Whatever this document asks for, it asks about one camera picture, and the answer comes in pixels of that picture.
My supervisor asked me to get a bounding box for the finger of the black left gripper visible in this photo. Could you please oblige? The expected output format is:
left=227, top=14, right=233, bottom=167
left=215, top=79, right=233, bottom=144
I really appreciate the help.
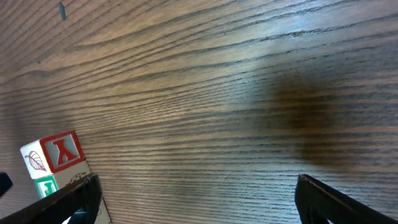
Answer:
left=0, top=172, right=13, bottom=197

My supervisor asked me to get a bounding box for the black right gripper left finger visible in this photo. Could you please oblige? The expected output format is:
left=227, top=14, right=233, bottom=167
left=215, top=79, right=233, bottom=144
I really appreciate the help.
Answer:
left=1, top=173, right=102, bottom=224

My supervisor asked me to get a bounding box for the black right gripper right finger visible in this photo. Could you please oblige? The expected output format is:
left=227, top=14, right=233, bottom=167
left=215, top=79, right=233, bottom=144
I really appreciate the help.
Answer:
left=295, top=174, right=397, bottom=224

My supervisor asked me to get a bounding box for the white blue-edged picture block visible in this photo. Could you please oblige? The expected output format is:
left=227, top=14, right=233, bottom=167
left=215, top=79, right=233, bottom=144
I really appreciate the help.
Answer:
left=20, top=130, right=85, bottom=180

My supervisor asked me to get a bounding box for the white hammer picture block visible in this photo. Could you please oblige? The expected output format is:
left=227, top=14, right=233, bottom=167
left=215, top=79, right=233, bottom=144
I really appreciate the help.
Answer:
left=95, top=200, right=112, bottom=224

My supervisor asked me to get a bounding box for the green letter F block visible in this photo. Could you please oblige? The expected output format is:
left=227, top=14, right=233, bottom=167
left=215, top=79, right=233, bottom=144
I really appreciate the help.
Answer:
left=34, top=161, right=91, bottom=199

